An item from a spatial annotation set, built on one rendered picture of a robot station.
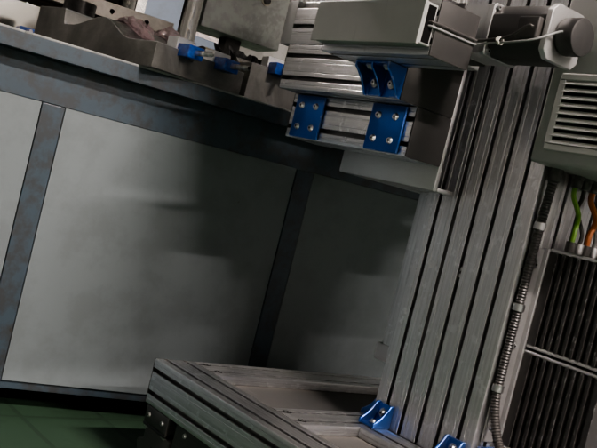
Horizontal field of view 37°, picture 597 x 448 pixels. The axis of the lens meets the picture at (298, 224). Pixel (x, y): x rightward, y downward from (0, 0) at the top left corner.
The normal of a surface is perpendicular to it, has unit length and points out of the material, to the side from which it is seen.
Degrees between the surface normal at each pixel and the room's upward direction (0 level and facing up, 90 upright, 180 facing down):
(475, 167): 90
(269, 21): 90
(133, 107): 90
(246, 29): 90
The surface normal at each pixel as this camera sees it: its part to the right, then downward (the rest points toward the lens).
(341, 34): -0.76, -0.17
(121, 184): 0.48, 0.15
